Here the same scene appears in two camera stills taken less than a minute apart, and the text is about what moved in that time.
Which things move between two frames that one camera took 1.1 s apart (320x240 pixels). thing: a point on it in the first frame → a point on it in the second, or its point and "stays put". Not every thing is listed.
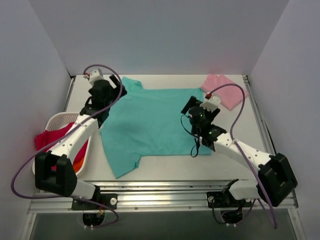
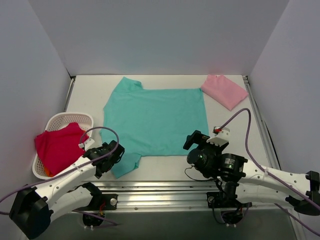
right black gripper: (200, 108) → (194, 139)
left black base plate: (110, 200) stays put
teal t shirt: (146, 122) stays put
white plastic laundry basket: (58, 120) stays put
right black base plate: (218, 199) stays put
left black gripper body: (110, 86) → (115, 153)
